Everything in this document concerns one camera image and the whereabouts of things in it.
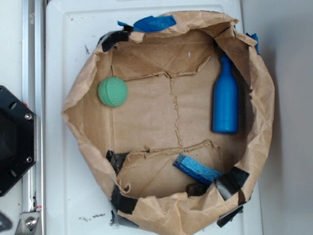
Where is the blue plastic bottle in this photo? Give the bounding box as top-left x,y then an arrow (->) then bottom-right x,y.
212,55 -> 239,134

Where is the green dimpled ball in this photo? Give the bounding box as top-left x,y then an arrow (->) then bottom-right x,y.
97,77 -> 128,107

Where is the black tape inner left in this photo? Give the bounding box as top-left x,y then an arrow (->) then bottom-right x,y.
106,150 -> 129,174

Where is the black tape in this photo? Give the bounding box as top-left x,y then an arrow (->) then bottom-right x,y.
216,205 -> 244,228
98,25 -> 134,52
111,185 -> 138,214
106,150 -> 129,174
214,166 -> 250,201

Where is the blue sponge block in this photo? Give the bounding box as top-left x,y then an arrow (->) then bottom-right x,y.
173,154 -> 222,187

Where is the dark brown rock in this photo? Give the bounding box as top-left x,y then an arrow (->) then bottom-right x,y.
186,183 -> 208,197

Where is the black tape top left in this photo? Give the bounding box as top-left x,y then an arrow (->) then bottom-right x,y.
98,25 -> 134,52

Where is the black tape bottom left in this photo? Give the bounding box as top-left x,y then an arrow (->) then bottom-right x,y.
111,185 -> 138,214

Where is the black tape lower right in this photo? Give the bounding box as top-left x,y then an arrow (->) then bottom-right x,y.
214,166 -> 250,201

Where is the white plastic tray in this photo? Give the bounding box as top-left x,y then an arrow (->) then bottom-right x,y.
45,0 -> 264,235

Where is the black tape bottom right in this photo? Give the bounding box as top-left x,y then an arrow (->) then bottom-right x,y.
216,205 -> 244,228

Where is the blue painter tape right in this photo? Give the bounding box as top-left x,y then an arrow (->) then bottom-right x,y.
246,33 -> 260,55

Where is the brown paper bag enclosure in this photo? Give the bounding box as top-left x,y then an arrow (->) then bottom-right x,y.
62,11 -> 275,235

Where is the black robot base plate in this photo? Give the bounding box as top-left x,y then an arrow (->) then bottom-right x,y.
0,85 -> 36,197

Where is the aluminium extrusion rail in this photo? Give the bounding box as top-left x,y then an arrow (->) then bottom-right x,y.
22,0 -> 47,235

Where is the metal corner bracket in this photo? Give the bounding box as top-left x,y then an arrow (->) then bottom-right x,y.
15,211 -> 42,235

